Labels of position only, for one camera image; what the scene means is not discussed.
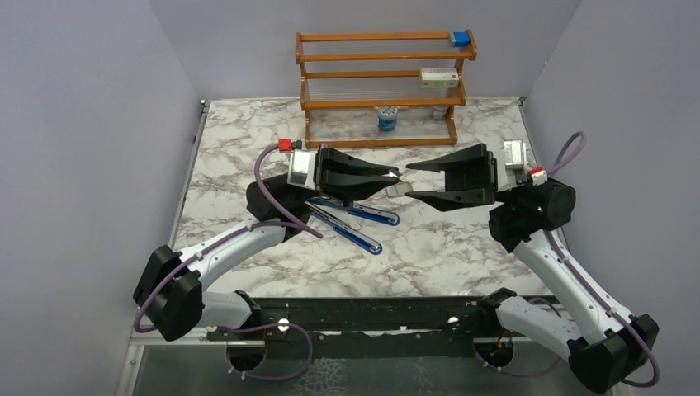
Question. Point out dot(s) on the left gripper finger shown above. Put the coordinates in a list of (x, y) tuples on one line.
[(357, 167), (347, 187)]

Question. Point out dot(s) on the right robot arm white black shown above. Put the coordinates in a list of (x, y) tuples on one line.
[(601, 340)]

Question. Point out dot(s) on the blue white cup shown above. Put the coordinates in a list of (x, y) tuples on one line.
[(387, 118)]

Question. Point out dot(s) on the blue stapler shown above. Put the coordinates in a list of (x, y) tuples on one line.
[(319, 208)]

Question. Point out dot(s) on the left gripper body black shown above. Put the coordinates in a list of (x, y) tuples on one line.
[(319, 170)]

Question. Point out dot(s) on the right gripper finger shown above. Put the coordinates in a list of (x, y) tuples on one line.
[(445, 201), (460, 159)]

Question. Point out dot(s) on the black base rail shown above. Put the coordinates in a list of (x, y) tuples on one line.
[(356, 328)]

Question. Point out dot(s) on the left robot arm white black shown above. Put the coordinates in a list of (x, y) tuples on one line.
[(173, 296)]

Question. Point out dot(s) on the white green carton box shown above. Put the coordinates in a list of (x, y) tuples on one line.
[(439, 77)]

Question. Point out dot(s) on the white small jar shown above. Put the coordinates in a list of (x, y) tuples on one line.
[(439, 112)]

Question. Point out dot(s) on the blue box on top shelf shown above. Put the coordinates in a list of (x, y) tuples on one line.
[(460, 39)]

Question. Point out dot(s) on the orange wooden shelf rack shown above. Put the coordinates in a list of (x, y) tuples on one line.
[(345, 77)]

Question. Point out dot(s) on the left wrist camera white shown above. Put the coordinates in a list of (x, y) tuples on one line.
[(302, 168)]

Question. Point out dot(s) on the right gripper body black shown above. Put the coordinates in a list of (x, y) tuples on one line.
[(484, 174)]

